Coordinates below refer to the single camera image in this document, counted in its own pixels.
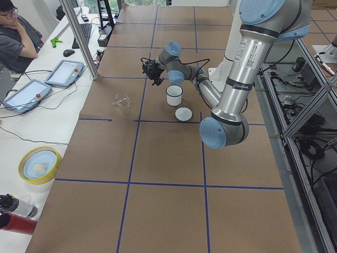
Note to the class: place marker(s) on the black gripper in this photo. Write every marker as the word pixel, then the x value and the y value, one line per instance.
pixel 153 71

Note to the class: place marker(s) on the clear glass funnel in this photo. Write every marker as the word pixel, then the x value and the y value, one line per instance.
pixel 121 101

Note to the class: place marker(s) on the white mug lid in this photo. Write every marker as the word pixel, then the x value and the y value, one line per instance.
pixel 183 114

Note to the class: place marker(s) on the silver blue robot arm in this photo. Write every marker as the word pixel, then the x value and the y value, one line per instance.
pixel 263 23

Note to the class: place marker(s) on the white enamel mug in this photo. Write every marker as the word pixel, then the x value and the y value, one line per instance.
pixel 174 95

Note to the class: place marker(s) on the black computer box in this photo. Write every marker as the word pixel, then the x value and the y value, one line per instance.
pixel 104 36

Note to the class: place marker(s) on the far blue teach pendant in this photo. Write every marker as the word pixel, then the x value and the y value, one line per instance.
pixel 65 73

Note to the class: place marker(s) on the blue teach pendant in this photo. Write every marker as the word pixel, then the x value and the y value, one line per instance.
pixel 27 97
pixel 65 73

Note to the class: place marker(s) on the black computer mouse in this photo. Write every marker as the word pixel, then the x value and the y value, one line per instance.
pixel 68 52

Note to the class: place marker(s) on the green plastic tool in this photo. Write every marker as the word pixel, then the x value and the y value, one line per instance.
pixel 55 41

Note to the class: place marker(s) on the near blue teach pendant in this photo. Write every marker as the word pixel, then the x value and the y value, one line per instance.
pixel 27 97

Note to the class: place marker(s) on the seated person grey shirt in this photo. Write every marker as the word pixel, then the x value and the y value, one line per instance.
pixel 20 41

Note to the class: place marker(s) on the yellow tape roll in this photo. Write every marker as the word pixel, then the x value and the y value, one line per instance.
pixel 40 165

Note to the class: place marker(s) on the clear plastic bottle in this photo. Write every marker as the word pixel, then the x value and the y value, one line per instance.
pixel 16 206

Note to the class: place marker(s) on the red bottle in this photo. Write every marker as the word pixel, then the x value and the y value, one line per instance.
pixel 18 224

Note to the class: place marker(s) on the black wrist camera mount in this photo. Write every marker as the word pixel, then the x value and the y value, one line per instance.
pixel 148 66

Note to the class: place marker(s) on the white camera stand post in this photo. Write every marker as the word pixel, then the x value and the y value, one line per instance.
pixel 218 75

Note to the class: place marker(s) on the aluminium frame post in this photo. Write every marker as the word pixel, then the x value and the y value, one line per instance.
pixel 75 26

